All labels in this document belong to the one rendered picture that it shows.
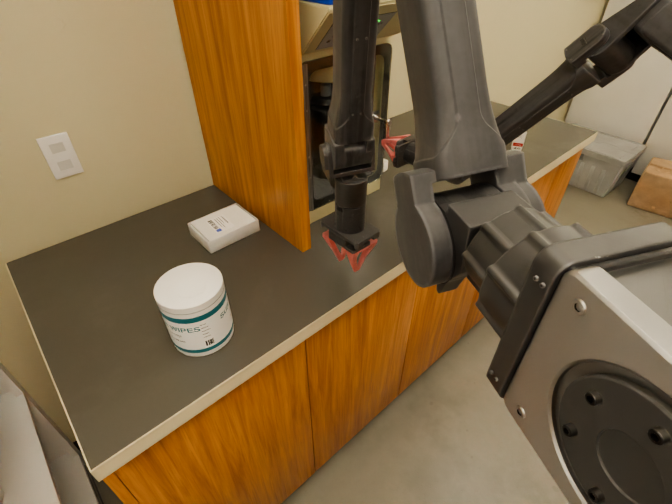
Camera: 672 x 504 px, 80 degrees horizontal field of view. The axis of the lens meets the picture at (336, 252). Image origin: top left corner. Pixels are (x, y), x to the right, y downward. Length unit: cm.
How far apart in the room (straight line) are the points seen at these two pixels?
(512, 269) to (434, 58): 17
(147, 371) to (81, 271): 41
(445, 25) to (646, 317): 24
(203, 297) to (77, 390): 31
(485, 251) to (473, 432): 165
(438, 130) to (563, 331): 18
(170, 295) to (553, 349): 70
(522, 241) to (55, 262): 118
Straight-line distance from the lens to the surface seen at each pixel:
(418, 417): 189
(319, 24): 91
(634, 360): 21
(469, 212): 31
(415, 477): 178
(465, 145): 34
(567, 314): 23
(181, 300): 81
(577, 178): 372
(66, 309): 113
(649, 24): 89
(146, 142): 135
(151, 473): 100
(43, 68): 125
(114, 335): 101
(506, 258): 27
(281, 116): 94
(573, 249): 23
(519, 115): 96
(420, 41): 35
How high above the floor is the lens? 164
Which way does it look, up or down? 40 degrees down
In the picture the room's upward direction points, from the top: straight up
